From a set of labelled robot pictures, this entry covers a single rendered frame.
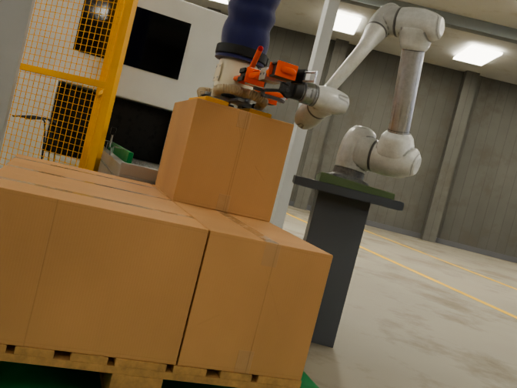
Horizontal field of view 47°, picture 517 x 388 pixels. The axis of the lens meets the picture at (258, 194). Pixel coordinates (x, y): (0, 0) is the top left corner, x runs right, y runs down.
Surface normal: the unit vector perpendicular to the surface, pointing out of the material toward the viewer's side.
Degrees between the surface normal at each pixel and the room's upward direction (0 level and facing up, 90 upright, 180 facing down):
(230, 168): 90
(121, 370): 90
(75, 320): 90
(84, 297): 90
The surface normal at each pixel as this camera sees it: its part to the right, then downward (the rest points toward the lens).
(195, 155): 0.28, 0.12
